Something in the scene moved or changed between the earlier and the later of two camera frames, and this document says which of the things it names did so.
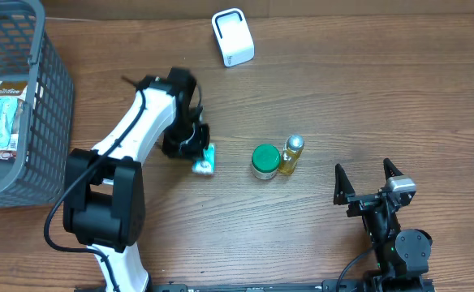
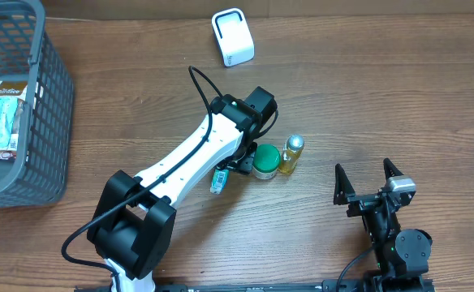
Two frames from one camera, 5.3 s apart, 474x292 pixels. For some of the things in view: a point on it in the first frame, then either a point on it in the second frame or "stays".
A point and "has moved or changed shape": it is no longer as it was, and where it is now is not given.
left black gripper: (193, 150) → (241, 163)
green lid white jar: (265, 161) stays
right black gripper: (359, 202) stays
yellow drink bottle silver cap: (292, 149) stays
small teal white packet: (206, 165) has moved or changed shape
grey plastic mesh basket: (13, 43) stays
